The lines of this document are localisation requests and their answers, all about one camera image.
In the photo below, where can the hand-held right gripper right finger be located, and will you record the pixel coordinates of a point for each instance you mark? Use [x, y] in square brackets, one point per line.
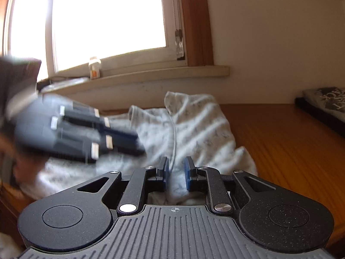
[186, 175]

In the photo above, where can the beige stone window sill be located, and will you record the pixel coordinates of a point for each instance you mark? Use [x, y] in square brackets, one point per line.
[161, 75]

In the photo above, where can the person's left hand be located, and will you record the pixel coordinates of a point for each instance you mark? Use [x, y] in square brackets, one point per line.
[29, 170]

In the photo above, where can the glass jar with orange label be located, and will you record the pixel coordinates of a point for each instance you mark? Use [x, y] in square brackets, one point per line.
[94, 70]

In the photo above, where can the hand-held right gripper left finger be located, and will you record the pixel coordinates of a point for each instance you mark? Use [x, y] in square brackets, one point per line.
[166, 174]

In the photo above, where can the white checker-print pajama garment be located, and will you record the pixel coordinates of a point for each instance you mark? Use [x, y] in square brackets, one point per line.
[199, 129]

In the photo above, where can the white window sash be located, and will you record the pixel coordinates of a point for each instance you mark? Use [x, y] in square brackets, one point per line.
[172, 32]

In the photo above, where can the grey printed folded t-shirt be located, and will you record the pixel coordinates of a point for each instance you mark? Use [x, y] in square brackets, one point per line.
[328, 99]

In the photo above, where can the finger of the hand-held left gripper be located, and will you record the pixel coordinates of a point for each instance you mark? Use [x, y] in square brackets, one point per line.
[80, 145]
[118, 135]

